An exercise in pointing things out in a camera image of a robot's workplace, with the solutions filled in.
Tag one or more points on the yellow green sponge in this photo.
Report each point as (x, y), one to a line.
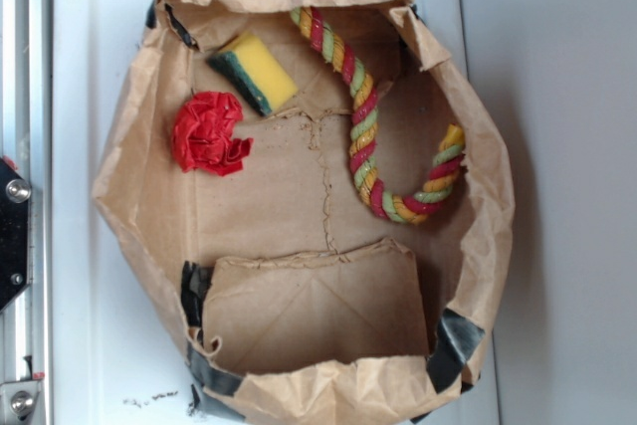
(255, 73)

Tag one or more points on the brown paper bag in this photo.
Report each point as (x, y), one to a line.
(351, 272)

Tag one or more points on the red crumpled paper ball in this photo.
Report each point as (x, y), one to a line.
(202, 135)

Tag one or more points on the white plastic tray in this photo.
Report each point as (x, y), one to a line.
(113, 361)

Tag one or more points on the black mounting plate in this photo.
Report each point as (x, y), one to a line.
(14, 233)

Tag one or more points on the aluminium frame rail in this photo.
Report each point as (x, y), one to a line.
(26, 101)

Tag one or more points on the silver corner bracket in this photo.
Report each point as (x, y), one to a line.
(19, 401)

